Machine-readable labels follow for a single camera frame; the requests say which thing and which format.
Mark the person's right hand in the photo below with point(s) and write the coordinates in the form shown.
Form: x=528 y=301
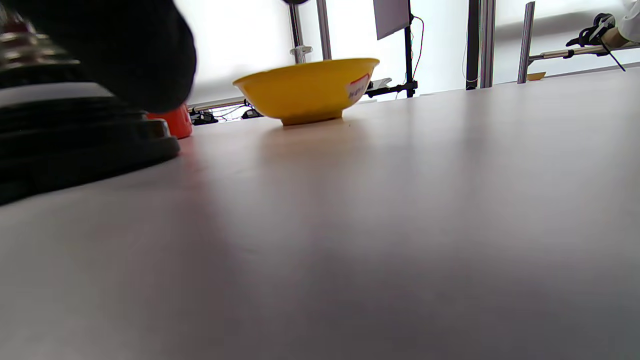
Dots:
x=135 y=55

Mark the red hot water kettle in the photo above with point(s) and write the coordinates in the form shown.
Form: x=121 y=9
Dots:
x=175 y=125

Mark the black and steel kettle lid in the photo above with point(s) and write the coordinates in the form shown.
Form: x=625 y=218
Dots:
x=75 y=140

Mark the yellow plastic bowl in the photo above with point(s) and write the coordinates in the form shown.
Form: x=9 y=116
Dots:
x=300 y=90

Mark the grey stand tray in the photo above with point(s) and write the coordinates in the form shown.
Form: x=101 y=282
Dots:
x=392 y=17

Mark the black pole stand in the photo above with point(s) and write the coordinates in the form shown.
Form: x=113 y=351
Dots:
x=410 y=60

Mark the aluminium frame post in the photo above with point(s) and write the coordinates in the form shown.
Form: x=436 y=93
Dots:
x=488 y=45
x=324 y=30

